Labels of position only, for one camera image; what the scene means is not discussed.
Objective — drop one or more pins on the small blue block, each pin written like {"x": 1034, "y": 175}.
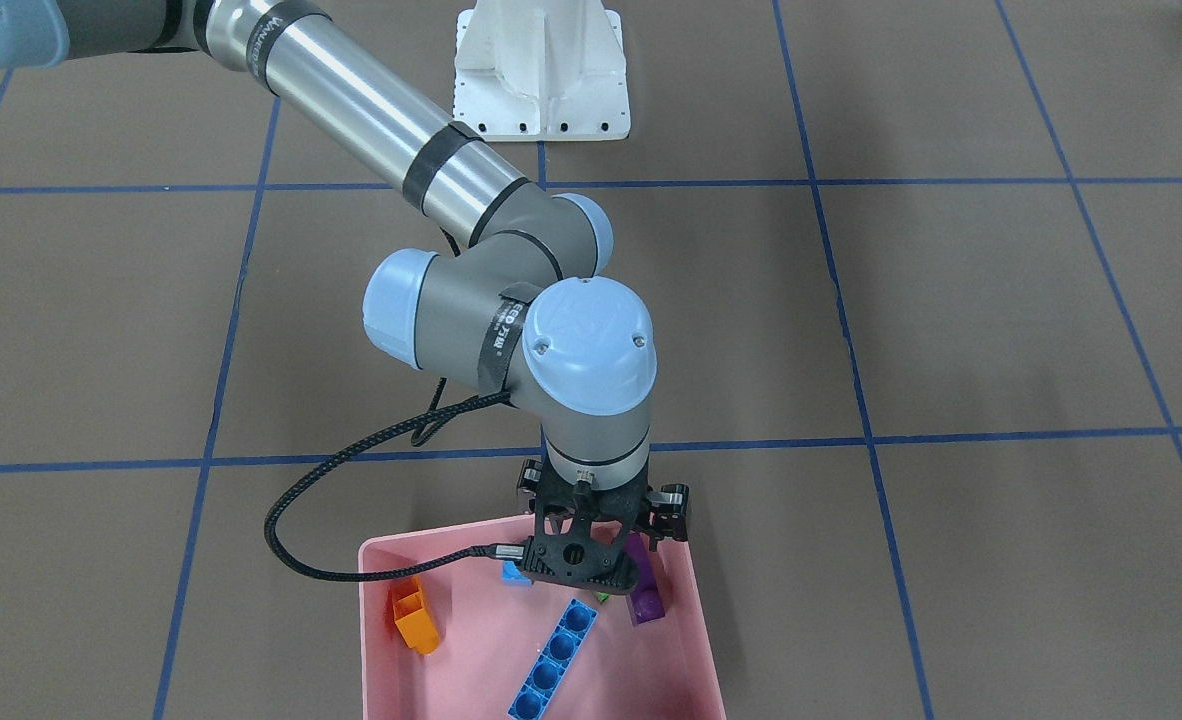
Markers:
{"x": 512, "y": 576}

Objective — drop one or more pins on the pink plastic box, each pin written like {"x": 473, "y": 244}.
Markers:
{"x": 493, "y": 632}

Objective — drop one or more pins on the purple block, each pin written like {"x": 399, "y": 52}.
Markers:
{"x": 645, "y": 603}

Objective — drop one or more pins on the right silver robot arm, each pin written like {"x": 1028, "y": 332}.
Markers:
{"x": 519, "y": 310}

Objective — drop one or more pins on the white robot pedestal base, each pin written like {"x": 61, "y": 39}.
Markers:
{"x": 541, "y": 71}

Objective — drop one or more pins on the orange block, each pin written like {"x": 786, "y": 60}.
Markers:
{"x": 413, "y": 618}

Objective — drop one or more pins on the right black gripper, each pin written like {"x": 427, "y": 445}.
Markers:
{"x": 671, "y": 499}

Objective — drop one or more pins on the long blue block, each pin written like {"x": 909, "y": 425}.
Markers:
{"x": 555, "y": 658}

